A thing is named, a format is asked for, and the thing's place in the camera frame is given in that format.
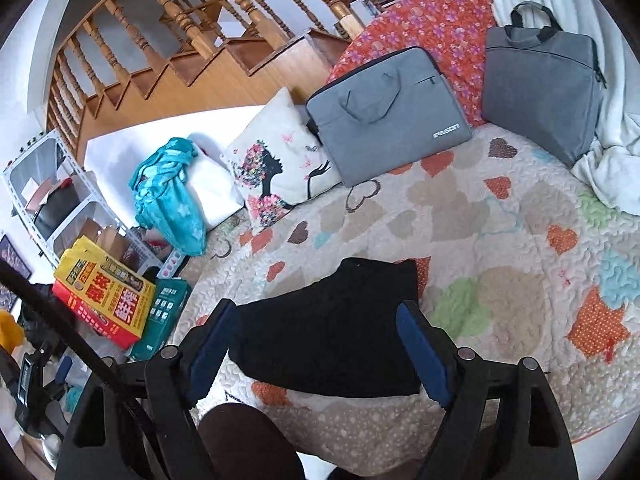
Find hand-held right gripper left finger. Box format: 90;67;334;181
55;299;241;480

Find teal cloth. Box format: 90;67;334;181
129;137;208;256

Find wooden staircase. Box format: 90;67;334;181
82;27;353;128

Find white power strip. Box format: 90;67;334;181
159;252;186;281

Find red floral pillow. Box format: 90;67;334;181
325;0;501;128

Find white blanket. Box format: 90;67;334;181
487;0;640;213

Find floral silhouette print pillow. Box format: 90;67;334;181
220;86;346;235

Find white pillow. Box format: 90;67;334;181
82;105;273;231

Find grey laptop bag white print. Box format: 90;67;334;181
305;46;473;188

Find white metal shelf rack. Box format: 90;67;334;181
0;129;166;281

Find wooden stair railing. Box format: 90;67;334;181
45;0;426;151

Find yellow red box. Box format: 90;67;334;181
52;236;157;350

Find heart print quilted bedspread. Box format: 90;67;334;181
175;122;640;461

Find person's left leg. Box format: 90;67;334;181
199;402;307;480

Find black pants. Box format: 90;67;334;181
227;257;423;397

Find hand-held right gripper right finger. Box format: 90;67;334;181
396;300;581;480

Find black cable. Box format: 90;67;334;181
0;257;158;480

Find green box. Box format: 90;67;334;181
127;277;193;361

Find plain grey laptop bag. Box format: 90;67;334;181
481;1;608;168

